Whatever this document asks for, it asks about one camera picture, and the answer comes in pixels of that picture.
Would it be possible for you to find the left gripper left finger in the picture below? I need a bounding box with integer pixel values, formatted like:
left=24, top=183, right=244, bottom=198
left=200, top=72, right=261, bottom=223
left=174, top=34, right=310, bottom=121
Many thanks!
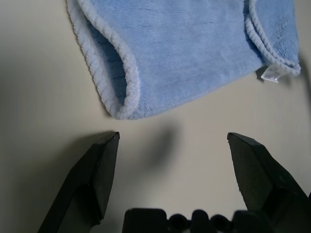
left=36, top=131, right=121, bottom=233

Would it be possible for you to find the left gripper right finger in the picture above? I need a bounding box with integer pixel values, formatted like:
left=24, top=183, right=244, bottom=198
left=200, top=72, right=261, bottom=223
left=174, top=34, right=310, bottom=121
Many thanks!
left=227, top=132, right=311, bottom=233

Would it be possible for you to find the light blue terry towel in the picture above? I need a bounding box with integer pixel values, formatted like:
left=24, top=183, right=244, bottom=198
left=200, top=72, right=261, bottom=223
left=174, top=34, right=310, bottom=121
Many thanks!
left=65, top=0, right=302, bottom=121

